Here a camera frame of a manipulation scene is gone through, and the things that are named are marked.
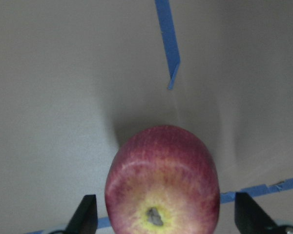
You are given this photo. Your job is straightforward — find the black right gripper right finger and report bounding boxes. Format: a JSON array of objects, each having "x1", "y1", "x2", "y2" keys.
[{"x1": 234, "y1": 192, "x2": 278, "y2": 234}]

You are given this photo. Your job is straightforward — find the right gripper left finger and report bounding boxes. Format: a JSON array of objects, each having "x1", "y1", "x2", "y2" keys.
[{"x1": 64, "y1": 195, "x2": 98, "y2": 234}]

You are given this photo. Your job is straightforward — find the red yellow apple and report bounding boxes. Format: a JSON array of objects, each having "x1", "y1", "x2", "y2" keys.
[{"x1": 105, "y1": 125, "x2": 220, "y2": 234}]

